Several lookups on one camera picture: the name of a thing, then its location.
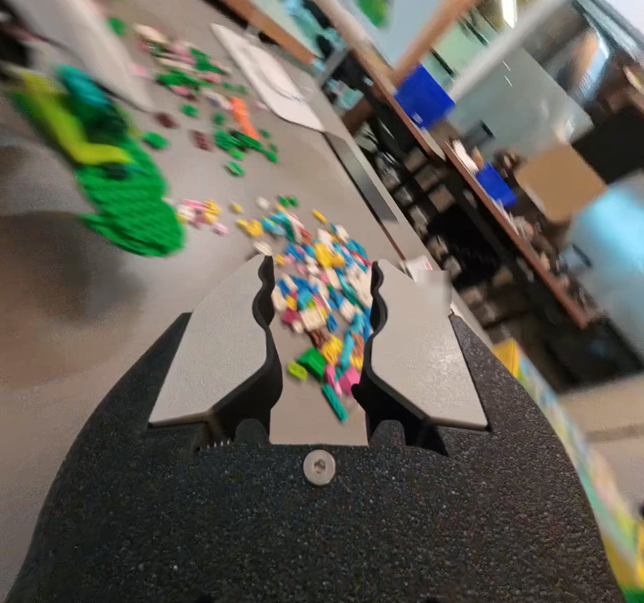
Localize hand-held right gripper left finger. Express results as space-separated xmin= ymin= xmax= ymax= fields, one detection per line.
xmin=148 ymin=254 xmax=283 ymax=429

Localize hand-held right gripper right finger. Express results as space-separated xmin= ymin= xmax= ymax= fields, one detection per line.
xmin=355 ymin=259 xmax=490 ymax=431

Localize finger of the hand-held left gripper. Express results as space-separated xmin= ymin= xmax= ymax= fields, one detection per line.
xmin=0 ymin=0 xmax=154 ymax=112

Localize pile of pastel lego bricks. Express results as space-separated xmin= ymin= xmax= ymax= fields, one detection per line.
xmin=235 ymin=194 xmax=377 ymax=423

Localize green lego build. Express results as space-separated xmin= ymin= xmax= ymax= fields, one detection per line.
xmin=4 ymin=63 xmax=186 ymax=257

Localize scattered green lego pieces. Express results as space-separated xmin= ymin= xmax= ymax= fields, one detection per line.
xmin=146 ymin=34 xmax=280 ymax=177

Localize colourful lego set box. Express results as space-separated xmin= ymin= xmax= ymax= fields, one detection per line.
xmin=492 ymin=337 xmax=644 ymax=603

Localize orange lego piece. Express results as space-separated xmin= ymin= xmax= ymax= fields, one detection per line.
xmin=230 ymin=96 xmax=261 ymax=142

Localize small pink yellow brick cluster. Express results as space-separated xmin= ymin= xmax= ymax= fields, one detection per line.
xmin=175 ymin=197 xmax=230 ymax=235

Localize wooden storage shelf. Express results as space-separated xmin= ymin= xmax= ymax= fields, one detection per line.
xmin=347 ymin=44 xmax=604 ymax=362

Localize small blue storage bin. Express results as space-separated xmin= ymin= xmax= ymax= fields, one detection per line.
xmin=475 ymin=162 xmax=519 ymax=209

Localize white instruction booklet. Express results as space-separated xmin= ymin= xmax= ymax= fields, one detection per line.
xmin=210 ymin=22 xmax=326 ymax=134

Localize brown cardboard box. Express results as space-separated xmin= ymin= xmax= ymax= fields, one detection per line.
xmin=515 ymin=142 xmax=608 ymax=224

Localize large blue storage bin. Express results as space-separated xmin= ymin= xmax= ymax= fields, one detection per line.
xmin=394 ymin=63 xmax=457 ymax=129

